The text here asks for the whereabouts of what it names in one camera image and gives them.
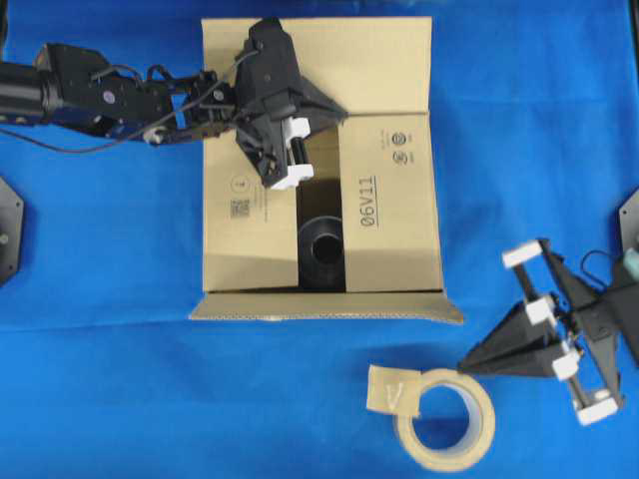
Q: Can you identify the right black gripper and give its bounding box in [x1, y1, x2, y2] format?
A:
[458, 239, 638, 425]

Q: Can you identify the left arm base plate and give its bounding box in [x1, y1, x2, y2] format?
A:
[0, 179, 25, 285]

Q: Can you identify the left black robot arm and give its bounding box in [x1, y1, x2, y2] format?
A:
[1, 18, 348, 190]

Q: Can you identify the black spool front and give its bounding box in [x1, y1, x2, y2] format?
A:
[298, 216, 345, 292]

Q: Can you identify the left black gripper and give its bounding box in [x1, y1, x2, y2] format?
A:
[235, 18, 348, 191]

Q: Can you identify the brown cardboard box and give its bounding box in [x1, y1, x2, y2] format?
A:
[192, 17, 463, 324]

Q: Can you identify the beige packing tape roll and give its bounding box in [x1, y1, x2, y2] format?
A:
[366, 365, 496, 473]

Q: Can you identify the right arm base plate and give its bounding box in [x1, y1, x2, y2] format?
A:
[618, 190, 639, 252]

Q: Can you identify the blue table cloth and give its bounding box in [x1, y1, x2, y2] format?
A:
[1, 1, 638, 478]

